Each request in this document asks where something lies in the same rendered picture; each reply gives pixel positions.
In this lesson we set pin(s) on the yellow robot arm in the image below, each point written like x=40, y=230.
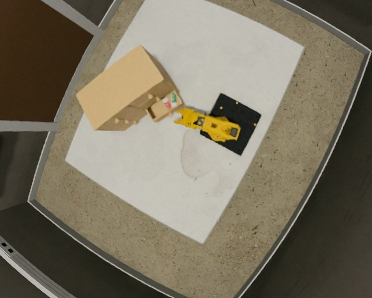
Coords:
x=221, y=127

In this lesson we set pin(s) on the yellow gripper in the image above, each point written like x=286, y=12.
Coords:
x=185, y=114

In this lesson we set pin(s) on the tan wooden chest of drawers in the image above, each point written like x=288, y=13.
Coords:
x=119, y=85

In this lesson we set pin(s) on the white eraser with green sleeve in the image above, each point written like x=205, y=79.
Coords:
x=173, y=100

